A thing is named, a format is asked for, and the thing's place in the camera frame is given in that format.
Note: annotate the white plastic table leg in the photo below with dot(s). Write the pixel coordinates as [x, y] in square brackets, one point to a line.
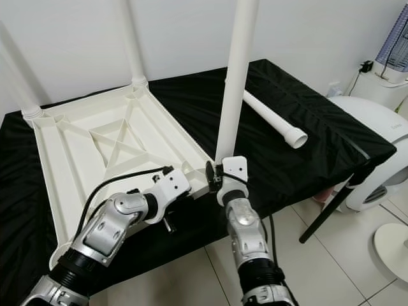
[277, 124]
[237, 83]
[19, 89]
[134, 51]

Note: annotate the white plastic table top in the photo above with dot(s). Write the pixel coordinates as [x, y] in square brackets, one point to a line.
[67, 156]

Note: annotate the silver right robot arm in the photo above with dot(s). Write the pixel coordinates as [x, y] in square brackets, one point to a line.
[248, 236]

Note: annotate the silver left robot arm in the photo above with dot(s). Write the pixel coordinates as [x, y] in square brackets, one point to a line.
[108, 226]

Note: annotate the pink stool seat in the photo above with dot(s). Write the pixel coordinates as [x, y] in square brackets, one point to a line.
[322, 195]

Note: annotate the white plastic floor object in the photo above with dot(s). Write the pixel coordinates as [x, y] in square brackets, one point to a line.
[376, 134]

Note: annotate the white side cabinet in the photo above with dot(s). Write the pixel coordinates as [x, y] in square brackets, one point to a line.
[379, 86]

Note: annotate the white round flat floor disc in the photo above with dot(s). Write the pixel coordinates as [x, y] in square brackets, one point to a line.
[394, 252]

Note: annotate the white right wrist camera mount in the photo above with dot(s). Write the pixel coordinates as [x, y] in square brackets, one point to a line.
[234, 169]

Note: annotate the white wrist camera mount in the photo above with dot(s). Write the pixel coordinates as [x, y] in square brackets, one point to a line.
[234, 169]
[173, 183]

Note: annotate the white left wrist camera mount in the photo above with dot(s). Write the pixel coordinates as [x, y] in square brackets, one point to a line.
[173, 183]

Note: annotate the black wall plug adapter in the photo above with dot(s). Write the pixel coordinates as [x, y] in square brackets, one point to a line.
[366, 65]

